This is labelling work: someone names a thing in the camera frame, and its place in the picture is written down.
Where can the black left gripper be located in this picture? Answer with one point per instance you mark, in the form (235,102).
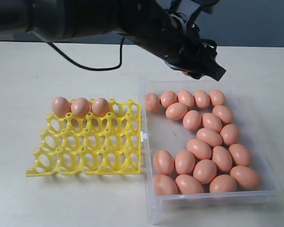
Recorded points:
(184,49)

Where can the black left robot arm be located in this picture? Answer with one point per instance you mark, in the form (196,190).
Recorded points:
(56,20)

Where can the clear plastic container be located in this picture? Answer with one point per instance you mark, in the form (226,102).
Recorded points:
(158,132)

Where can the yellow plastic egg tray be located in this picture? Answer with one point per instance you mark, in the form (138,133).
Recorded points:
(108,145)

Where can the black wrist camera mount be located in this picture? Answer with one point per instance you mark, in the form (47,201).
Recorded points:
(185,12)

